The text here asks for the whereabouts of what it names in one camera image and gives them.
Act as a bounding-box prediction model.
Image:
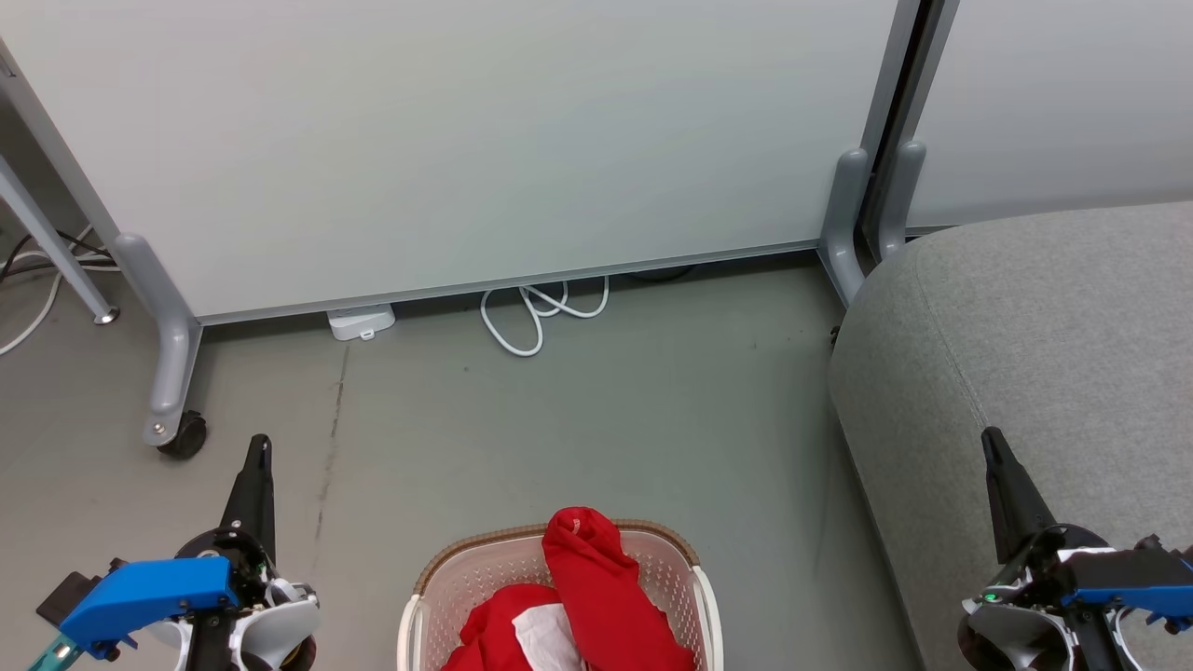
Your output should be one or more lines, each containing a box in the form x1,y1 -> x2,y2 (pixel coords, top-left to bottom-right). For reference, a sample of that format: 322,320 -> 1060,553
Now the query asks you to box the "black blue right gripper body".
999,527 -> 1193,622

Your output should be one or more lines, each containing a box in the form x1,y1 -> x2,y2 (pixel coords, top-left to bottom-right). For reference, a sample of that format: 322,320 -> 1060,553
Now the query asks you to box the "white plastic laundry basket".
398,520 -> 724,671

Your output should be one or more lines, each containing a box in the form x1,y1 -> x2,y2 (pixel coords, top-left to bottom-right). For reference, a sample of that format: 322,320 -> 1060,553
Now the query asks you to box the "white partition panel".
908,0 -> 1193,230
0,0 -> 901,327

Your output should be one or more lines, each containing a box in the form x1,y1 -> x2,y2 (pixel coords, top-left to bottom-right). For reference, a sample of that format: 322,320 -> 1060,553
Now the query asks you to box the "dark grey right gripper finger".
980,426 -> 1060,565

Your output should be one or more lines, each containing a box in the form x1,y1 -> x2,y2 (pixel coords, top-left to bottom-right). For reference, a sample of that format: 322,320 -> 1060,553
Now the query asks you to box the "white floor cable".
0,224 -> 120,358

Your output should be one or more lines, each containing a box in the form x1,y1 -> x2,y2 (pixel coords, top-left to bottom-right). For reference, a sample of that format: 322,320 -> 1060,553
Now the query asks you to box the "white power adapter box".
326,304 -> 397,342

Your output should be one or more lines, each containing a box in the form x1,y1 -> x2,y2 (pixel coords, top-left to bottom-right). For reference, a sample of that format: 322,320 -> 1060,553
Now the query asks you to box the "left black cable teal connector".
26,637 -> 83,671

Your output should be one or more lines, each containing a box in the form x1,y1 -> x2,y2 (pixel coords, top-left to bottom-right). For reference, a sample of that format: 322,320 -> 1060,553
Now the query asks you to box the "black floor cable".
0,228 -> 115,282

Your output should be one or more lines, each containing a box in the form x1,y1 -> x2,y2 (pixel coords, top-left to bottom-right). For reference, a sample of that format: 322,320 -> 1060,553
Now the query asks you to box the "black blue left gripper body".
58,527 -> 273,655

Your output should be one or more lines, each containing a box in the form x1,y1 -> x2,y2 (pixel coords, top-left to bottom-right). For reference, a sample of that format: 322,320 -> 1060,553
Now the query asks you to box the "black caster wheel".
157,410 -> 209,460

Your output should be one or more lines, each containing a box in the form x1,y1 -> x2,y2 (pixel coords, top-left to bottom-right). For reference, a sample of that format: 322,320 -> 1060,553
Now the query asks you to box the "red garment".
513,506 -> 696,671

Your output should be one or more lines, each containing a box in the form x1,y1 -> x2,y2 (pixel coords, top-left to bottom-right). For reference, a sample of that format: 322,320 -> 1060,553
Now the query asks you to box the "grey metal table leg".
0,154 -> 120,326

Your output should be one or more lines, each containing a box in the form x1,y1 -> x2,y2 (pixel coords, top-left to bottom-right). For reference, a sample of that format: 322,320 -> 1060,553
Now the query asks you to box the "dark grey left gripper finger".
220,433 -> 278,561

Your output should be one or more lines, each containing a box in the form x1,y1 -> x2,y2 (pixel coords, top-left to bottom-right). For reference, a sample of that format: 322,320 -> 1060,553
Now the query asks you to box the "white looped cable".
480,276 -> 610,359

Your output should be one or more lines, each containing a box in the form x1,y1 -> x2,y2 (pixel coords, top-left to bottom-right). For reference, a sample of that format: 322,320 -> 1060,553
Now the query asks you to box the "grey fabric sofa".
828,200 -> 1193,671

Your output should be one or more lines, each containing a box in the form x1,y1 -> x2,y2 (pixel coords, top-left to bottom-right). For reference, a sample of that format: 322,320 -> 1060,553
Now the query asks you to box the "grey partition leg with caster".
112,233 -> 204,446

